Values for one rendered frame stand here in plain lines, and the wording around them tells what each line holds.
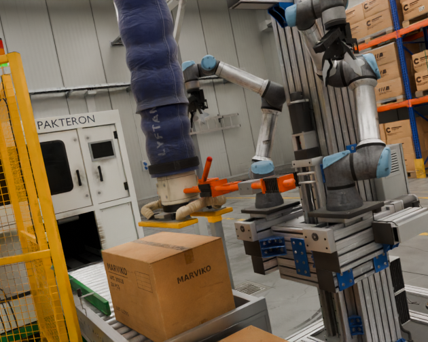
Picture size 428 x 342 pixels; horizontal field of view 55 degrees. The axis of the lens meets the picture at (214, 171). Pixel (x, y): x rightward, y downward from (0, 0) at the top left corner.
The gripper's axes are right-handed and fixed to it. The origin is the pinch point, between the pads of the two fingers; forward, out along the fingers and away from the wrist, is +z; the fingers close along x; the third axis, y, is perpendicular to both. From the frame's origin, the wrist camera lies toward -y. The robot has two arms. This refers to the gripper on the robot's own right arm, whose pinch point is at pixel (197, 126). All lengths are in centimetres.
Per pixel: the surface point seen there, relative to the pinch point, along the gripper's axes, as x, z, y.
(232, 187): -70, 29, -32
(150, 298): -17, 75, -51
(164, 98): -41, -11, -36
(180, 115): -39.3, -2.9, -30.1
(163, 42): -41, -34, -32
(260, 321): -30, 101, -3
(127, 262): 1, 60, -53
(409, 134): 312, 60, 679
